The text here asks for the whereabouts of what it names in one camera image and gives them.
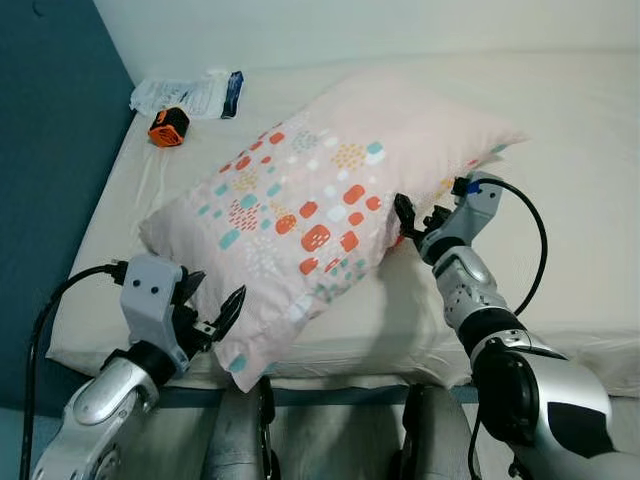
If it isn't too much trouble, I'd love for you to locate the white plastic bag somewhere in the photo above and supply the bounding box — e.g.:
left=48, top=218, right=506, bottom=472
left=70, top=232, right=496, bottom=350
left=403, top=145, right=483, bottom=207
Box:
left=130, top=70, right=229, bottom=120

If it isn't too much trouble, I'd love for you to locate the dark blue packet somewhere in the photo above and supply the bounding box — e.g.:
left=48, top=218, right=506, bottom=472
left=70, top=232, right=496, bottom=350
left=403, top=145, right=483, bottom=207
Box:
left=220, top=70, right=245, bottom=120

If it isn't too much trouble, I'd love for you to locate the grey left robot leg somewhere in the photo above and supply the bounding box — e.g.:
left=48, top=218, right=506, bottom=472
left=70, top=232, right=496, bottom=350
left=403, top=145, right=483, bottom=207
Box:
left=200, top=378, right=277, bottom=480

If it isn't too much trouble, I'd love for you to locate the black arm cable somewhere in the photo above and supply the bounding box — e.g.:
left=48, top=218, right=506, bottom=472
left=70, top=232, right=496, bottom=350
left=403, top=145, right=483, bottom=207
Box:
left=455, top=176, right=550, bottom=317
left=20, top=262, right=129, bottom=480

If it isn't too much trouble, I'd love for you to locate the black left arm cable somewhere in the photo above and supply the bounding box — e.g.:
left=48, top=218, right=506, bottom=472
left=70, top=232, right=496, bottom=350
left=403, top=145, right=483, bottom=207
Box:
left=20, top=262, right=129, bottom=480

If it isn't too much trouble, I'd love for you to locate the orange and black device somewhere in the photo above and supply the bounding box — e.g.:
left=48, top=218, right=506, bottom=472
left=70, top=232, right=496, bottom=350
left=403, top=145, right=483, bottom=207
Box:
left=148, top=106, right=191, bottom=149

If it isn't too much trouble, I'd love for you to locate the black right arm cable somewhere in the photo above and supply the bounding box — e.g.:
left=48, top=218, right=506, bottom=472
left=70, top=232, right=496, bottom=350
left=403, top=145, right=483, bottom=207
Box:
left=455, top=176, right=550, bottom=317

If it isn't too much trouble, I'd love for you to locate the grey right robot leg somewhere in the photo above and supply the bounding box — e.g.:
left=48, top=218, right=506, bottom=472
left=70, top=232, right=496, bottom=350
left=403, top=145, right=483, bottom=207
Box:
left=395, top=385, right=473, bottom=480

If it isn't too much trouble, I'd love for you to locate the pink patterned pillow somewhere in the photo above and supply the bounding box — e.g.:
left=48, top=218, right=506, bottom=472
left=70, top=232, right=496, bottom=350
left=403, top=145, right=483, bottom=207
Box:
left=138, top=68, right=528, bottom=393

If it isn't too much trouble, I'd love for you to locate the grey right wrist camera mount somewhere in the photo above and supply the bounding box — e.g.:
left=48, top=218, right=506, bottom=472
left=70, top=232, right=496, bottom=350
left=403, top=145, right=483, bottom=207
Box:
left=452, top=172, right=507, bottom=243

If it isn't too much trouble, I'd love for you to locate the white bed mattress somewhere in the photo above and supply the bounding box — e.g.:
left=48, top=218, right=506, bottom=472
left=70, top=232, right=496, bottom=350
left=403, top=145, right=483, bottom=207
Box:
left=45, top=50, right=640, bottom=397

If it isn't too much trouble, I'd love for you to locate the grey robot leg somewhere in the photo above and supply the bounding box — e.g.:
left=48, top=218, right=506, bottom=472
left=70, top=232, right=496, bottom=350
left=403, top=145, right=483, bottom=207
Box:
left=200, top=378, right=277, bottom=480
left=395, top=385, right=473, bottom=480

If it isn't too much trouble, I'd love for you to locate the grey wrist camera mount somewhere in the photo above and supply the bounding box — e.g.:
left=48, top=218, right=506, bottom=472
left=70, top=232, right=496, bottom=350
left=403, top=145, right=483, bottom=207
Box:
left=452, top=172, right=507, bottom=243
left=120, top=253, right=191, bottom=351

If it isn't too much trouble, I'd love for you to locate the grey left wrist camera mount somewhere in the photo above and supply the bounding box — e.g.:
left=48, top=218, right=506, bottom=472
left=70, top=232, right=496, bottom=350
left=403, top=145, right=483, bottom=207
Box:
left=120, top=253, right=191, bottom=351

